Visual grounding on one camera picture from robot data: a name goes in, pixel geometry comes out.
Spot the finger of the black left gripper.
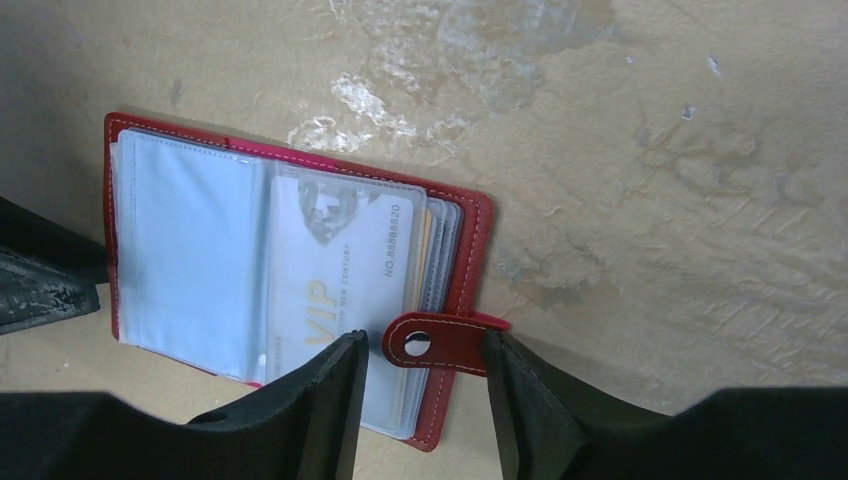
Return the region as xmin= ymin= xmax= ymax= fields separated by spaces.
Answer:
xmin=1 ymin=198 xmax=108 ymax=335

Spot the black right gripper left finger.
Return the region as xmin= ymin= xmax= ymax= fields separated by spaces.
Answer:
xmin=1 ymin=330 xmax=369 ymax=479

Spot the white VIP card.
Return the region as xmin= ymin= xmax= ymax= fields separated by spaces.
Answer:
xmin=264 ymin=167 xmax=426 ymax=438

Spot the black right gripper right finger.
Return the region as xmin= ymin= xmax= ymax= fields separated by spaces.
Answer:
xmin=482 ymin=331 xmax=847 ymax=479

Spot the red leather card holder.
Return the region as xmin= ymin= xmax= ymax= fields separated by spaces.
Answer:
xmin=104 ymin=112 xmax=508 ymax=451

